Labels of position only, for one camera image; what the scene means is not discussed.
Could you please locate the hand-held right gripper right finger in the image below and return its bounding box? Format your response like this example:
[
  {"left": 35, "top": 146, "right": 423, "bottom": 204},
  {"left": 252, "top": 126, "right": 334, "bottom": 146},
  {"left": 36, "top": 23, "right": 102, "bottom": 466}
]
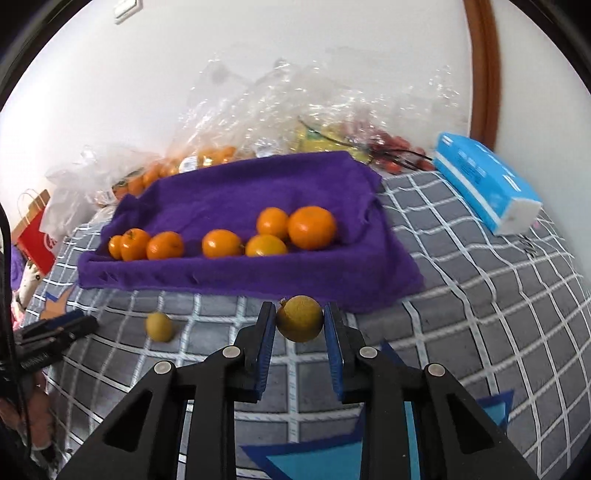
[{"left": 323, "top": 301, "right": 541, "bottom": 480}]

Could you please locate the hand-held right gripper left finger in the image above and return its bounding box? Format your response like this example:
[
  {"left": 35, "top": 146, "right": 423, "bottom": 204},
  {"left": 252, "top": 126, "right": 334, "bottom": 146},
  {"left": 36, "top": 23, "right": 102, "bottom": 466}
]
[{"left": 55, "top": 301, "right": 278, "bottom": 480}]

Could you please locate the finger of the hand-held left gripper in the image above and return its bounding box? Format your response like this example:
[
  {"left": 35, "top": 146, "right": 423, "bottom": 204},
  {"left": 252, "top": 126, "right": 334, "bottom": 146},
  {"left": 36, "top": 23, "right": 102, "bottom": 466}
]
[
  {"left": 46, "top": 316, "right": 100, "bottom": 347},
  {"left": 18, "top": 310, "right": 86, "bottom": 340}
]

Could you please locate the small yellow-green citrus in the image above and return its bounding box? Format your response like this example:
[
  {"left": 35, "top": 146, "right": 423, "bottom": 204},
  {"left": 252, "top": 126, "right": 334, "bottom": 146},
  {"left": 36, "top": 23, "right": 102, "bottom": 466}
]
[
  {"left": 145, "top": 312, "right": 175, "bottom": 343},
  {"left": 276, "top": 295, "right": 324, "bottom": 343}
]

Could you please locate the orange with green stem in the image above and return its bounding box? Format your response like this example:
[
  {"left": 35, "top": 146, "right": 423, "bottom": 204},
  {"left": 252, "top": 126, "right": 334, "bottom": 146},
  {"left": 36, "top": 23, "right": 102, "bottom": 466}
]
[{"left": 121, "top": 228, "right": 151, "bottom": 261}]

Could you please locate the large orange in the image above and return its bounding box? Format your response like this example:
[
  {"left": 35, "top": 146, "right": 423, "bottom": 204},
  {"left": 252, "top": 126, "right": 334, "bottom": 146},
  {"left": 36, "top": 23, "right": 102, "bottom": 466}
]
[{"left": 287, "top": 206, "right": 337, "bottom": 251}]

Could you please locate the purple towel covered tray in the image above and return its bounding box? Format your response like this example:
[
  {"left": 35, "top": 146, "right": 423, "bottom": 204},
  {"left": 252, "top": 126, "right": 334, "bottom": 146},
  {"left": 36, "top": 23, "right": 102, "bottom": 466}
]
[{"left": 76, "top": 151, "right": 426, "bottom": 315}]

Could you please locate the person's left hand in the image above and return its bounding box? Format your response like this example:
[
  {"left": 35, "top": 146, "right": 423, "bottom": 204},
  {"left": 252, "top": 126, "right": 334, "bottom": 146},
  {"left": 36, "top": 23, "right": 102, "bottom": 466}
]
[{"left": 0, "top": 376, "right": 54, "bottom": 455}]

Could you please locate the white spotted plush toy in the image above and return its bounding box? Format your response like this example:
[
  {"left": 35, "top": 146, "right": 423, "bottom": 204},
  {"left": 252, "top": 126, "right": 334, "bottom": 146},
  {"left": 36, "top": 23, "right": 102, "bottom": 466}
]
[{"left": 14, "top": 261, "right": 44, "bottom": 319}]

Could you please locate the red paper bag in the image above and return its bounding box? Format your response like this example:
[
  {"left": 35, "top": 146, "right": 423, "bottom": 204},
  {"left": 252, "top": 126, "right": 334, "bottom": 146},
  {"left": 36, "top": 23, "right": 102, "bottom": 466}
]
[{"left": 11, "top": 188, "right": 58, "bottom": 275}]

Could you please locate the grey checkered blanket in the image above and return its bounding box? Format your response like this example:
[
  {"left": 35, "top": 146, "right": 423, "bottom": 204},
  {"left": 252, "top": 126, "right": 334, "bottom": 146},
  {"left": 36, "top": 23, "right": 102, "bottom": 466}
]
[{"left": 23, "top": 168, "right": 591, "bottom": 480}]

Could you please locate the white plastic bag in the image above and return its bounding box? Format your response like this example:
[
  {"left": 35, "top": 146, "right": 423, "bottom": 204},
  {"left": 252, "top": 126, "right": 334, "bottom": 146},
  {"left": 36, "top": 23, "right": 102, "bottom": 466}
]
[{"left": 39, "top": 145, "right": 121, "bottom": 238}]

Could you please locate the clear bag with oranges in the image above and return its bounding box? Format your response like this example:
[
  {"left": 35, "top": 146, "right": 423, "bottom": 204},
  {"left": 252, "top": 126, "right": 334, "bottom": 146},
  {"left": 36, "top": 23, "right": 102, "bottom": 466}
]
[{"left": 111, "top": 157, "right": 181, "bottom": 199}]

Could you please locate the labelled bag of oranges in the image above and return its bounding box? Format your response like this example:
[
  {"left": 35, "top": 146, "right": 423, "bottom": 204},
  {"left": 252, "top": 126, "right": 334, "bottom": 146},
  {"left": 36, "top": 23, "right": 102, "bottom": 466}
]
[{"left": 178, "top": 145, "right": 238, "bottom": 174}]

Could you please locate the yellow banana bunch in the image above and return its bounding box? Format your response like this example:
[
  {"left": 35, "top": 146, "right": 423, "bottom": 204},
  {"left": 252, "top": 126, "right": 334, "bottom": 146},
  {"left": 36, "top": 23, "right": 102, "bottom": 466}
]
[{"left": 291, "top": 121, "right": 375, "bottom": 162}]

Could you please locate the pile of cherry tomatoes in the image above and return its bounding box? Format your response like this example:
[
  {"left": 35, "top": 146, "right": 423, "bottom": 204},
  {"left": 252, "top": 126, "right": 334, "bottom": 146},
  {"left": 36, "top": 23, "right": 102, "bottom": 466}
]
[{"left": 365, "top": 129, "right": 435, "bottom": 174}]

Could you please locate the blue tissue pack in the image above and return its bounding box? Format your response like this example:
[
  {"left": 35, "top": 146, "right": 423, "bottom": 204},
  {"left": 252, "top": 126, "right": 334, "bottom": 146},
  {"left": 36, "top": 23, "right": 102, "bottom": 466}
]
[{"left": 433, "top": 132, "right": 543, "bottom": 237}]

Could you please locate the crumpled clear plastic wrap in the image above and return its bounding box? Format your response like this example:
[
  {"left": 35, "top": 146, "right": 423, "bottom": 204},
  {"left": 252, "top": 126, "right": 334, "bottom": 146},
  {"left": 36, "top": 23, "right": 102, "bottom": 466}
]
[{"left": 168, "top": 55, "right": 462, "bottom": 162}]

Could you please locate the thin black cable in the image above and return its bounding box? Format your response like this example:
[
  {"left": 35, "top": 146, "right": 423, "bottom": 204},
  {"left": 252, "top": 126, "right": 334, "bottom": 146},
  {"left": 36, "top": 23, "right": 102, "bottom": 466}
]
[{"left": 369, "top": 143, "right": 435, "bottom": 171}]

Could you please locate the brown wooden door frame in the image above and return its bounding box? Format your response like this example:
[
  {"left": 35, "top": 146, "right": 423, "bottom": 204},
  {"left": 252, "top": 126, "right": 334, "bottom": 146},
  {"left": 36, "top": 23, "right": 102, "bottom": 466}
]
[{"left": 464, "top": 0, "right": 502, "bottom": 151}]

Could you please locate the white wall switch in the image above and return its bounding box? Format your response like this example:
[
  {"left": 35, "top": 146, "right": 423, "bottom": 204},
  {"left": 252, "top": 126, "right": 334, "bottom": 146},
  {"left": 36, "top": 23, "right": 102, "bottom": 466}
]
[{"left": 113, "top": 0, "right": 141, "bottom": 24}]

